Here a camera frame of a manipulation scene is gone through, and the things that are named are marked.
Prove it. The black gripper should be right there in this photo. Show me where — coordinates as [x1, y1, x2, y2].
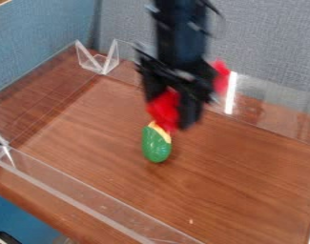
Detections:
[135, 49, 218, 130]

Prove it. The red rectangular block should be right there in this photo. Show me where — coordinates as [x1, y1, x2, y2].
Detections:
[147, 60, 231, 133]

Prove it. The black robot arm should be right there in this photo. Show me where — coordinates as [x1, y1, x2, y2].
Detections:
[135, 0, 218, 132]

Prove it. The green yellow toy corn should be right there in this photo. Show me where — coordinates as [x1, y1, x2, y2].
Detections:
[142, 121, 173, 163]

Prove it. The clear acrylic back panel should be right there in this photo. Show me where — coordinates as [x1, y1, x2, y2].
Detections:
[114, 38, 310, 148]

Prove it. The clear acrylic panel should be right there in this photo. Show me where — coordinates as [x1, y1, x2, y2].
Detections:
[0, 148, 205, 244]
[114, 38, 310, 148]

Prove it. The clear acrylic front panel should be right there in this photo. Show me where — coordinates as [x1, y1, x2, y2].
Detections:
[0, 148, 205, 244]

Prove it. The clear acrylic corner bracket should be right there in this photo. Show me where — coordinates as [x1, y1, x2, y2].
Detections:
[74, 39, 121, 75]

